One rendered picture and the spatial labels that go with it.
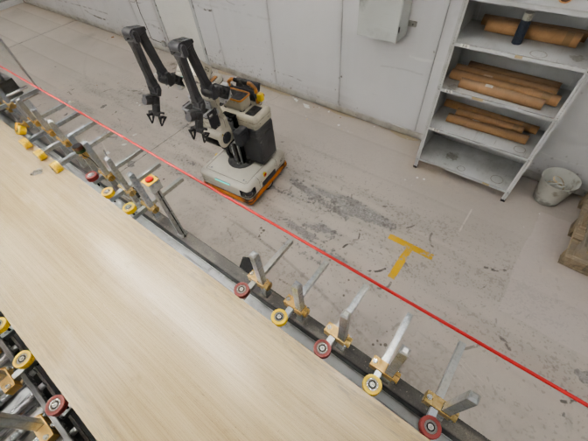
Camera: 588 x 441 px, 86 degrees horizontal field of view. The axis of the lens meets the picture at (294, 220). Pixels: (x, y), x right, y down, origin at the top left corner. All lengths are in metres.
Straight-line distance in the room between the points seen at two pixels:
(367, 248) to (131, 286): 1.87
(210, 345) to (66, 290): 0.89
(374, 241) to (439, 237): 0.56
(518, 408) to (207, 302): 2.03
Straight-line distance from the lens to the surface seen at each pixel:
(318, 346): 1.55
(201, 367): 1.62
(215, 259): 2.07
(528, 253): 3.29
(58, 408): 1.87
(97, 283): 2.06
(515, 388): 2.73
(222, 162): 3.32
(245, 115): 2.91
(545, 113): 3.07
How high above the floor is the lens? 2.39
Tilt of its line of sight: 52 degrees down
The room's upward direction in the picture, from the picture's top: 7 degrees counter-clockwise
